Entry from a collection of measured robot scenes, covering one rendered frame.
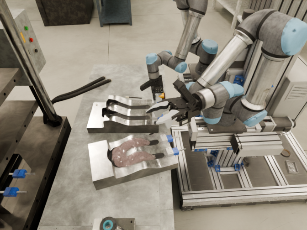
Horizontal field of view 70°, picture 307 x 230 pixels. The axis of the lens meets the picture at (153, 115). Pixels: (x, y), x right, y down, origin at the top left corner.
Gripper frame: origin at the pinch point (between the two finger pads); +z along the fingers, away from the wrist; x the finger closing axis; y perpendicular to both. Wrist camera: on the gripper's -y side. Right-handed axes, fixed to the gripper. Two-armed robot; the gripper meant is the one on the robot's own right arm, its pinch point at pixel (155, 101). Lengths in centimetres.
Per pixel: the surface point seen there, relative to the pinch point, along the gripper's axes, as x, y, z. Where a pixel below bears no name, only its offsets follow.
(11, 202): -68, -79, 9
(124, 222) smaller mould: -79, -17, 16
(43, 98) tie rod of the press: -12, -71, -20
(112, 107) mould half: -6.3, -29.9, -2.9
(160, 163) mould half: -44.8, 1.4, 15.0
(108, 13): 388, -108, 15
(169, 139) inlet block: -27.8, 7.8, 12.1
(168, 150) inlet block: -37.4, 6.8, 12.0
